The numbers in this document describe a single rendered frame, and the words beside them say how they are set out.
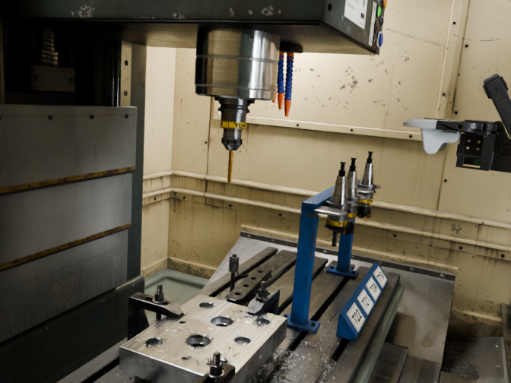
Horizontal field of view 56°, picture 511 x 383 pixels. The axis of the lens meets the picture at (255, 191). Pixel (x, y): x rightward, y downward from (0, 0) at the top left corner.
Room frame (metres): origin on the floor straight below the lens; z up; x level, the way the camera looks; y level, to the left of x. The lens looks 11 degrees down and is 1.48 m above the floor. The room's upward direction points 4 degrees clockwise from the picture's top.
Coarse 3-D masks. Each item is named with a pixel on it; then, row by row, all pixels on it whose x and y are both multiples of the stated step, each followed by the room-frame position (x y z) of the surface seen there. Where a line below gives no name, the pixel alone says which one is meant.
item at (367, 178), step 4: (364, 164) 1.48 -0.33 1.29; (368, 164) 1.47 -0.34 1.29; (372, 164) 1.47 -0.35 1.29; (364, 168) 1.47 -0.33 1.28; (368, 168) 1.47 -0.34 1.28; (372, 168) 1.47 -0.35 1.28; (364, 172) 1.47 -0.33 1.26; (368, 172) 1.46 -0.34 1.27; (372, 172) 1.47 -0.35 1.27; (364, 176) 1.47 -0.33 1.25; (368, 176) 1.46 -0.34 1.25; (372, 176) 1.47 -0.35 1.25; (360, 180) 1.48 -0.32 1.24; (364, 180) 1.46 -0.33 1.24; (368, 180) 1.46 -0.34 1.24; (372, 180) 1.46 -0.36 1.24; (360, 184) 1.47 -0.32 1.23; (364, 184) 1.46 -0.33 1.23; (368, 184) 1.46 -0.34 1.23; (372, 184) 1.46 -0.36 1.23
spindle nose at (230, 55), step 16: (208, 32) 0.90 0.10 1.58; (224, 32) 0.88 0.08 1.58; (240, 32) 0.88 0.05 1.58; (256, 32) 0.89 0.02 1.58; (208, 48) 0.90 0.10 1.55; (224, 48) 0.88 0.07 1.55; (240, 48) 0.88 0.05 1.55; (256, 48) 0.89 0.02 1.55; (272, 48) 0.91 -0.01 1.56; (208, 64) 0.90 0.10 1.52; (224, 64) 0.88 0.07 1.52; (240, 64) 0.88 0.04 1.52; (256, 64) 0.89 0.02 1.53; (272, 64) 0.92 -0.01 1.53; (208, 80) 0.89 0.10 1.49; (224, 80) 0.88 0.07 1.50; (240, 80) 0.88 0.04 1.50; (256, 80) 0.89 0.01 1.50; (272, 80) 0.92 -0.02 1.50; (208, 96) 0.90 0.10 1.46; (224, 96) 0.88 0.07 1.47; (240, 96) 0.88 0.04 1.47; (256, 96) 0.90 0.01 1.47; (272, 96) 0.93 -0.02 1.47
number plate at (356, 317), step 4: (352, 308) 1.16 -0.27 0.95; (356, 308) 1.17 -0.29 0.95; (348, 312) 1.12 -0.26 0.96; (352, 312) 1.14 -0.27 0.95; (356, 312) 1.16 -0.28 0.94; (360, 312) 1.18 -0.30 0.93; (348, 316) 1.12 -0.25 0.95; (352, 316) 1.13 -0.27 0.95; (356, 316) 1.14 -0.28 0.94; (360, 316) 1.16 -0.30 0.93; (352, 320) 1.12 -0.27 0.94; (356, 320) 1.13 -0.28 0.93; (360, 320) 1.15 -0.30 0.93; (364, 320) 1.17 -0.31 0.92; (356, 324) 1.12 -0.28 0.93; (360, 324) 1.13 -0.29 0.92; (356, 328) 1.11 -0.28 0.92
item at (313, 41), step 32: (32, 0) 1.01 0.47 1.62; (64, 0) 0.97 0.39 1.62; (96, 0) 0.94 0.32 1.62; (128, 0) 0.91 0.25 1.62; (160, 0) 0.88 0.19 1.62; (192, 0) 0.86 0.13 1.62; (224, 0) 0.83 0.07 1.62; (256, 0) 0.81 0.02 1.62; (288, 0) 0.79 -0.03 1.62; (320, 0) 0.77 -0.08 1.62; (96, 32) 1.13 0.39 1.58; (128, 32) 1.08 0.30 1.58; (160, 32) 1.03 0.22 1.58; (192, 32) 0.99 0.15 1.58; (288, 32) 0.88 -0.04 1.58; (320, 32) 0.84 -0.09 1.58; (352, 32) 0.93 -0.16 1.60
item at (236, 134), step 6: (228, 132) 0.94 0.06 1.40; (234, 132) 0.94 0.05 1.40; (240, 132) 0.95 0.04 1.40; (222, 138) 0.95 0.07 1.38; (228, 138) 0.94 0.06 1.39; (234, 138) 0.94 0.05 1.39; (240, 138) 0.95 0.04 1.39; (228, 144) 0.94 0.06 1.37; (234, 144) 0.94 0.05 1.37; (240, 144) 0.95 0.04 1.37
